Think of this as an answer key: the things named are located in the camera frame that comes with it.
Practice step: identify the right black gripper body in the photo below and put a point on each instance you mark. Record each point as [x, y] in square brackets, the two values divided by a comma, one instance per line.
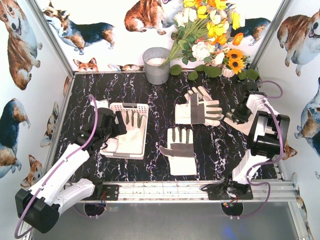
[238, 116]

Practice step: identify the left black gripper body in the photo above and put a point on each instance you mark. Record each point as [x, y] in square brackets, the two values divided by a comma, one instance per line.
[116, 122]

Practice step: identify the white grey work glove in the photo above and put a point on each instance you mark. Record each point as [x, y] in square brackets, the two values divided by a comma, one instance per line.
[132, 141]

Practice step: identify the white glove green trim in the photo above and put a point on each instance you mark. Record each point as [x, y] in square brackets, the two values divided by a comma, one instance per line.
[180, 152]

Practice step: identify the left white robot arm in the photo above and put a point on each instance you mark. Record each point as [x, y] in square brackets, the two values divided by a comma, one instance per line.
[43, 203]

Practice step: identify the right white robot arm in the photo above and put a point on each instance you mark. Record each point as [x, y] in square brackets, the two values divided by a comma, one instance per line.
[265, 128]

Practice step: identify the white perforated storage basket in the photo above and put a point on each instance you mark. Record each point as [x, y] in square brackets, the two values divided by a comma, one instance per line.
[119, 106]

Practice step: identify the small white sunflower pot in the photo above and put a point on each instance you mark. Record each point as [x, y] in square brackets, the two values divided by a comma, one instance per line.
[228, 73]

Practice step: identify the grey metal bucket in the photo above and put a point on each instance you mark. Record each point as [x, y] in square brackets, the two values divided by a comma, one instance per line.
[156, 68]

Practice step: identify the artificial flower bouquet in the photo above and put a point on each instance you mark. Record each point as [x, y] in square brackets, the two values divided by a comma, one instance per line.
[209, 31]

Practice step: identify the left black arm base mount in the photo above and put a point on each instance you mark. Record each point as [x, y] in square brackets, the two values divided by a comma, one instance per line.
[102, 191]

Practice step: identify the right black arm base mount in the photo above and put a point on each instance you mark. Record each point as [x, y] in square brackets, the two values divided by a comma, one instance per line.
[228, 190]

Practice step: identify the aluminium front rail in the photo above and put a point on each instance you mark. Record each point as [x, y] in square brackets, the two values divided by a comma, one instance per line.
[157, 191]

